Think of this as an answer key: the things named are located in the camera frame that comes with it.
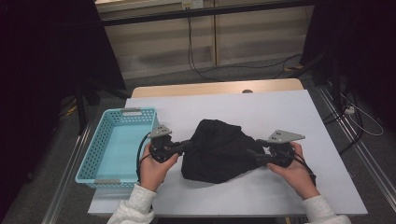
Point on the grey table grommet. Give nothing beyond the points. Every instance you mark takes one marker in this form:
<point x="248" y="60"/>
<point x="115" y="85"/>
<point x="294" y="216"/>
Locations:
<point x="247" y="91"/>

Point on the yellow floor tape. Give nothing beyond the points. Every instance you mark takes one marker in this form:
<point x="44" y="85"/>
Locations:
<point x="71" y="110"/>
<point x="294" y="67"/>

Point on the black stand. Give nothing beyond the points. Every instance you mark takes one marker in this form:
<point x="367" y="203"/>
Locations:
<point x="81" y="112"/>
<point x="335" y="81"/>

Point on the metal floor rail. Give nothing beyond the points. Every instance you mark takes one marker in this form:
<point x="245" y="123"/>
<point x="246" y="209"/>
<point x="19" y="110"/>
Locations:
<point x="373" y="168"/>
<point x="63" y="183"/>

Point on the black horizontal bar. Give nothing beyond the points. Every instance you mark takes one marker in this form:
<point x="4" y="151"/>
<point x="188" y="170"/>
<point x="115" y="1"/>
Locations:
<point x="202" y="12"/>

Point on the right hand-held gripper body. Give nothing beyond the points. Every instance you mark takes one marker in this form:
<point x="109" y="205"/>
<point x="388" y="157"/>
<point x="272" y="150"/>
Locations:
<point x="281" y="154"/>

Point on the white plug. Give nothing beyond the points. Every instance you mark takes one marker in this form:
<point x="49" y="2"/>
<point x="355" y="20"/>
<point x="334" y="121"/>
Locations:
<point x="349" y="109"/>

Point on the beige wooden shelf unit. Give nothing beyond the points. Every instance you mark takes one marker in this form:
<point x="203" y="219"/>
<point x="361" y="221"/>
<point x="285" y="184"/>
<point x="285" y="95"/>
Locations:
<point x="255" y="34"/>

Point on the black curtain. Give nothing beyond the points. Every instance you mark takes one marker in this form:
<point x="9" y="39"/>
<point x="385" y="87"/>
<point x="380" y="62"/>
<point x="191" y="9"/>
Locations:
<point x="37" y="62"/>
<point x="367" y="46"/>

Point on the white wall socket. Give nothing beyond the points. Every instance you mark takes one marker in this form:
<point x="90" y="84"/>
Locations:
<point x="192" y="4"/>

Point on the person's right hand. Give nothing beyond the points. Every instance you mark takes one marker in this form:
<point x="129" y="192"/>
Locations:
<point x="295" y="177"/>

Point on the black shorts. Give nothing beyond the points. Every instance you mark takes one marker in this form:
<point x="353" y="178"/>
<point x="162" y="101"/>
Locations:
<point x="218" y="149"/>

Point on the light blue plastic basket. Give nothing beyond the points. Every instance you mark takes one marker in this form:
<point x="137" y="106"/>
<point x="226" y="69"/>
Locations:
<point x="124" y="149"/>

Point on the person's left hand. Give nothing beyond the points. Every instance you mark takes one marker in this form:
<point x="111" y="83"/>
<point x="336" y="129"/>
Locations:
<point x="152" y="174"/>

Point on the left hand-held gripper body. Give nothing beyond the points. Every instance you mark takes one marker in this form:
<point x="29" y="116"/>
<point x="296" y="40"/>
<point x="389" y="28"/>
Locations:
<point x="160" y="149"/>

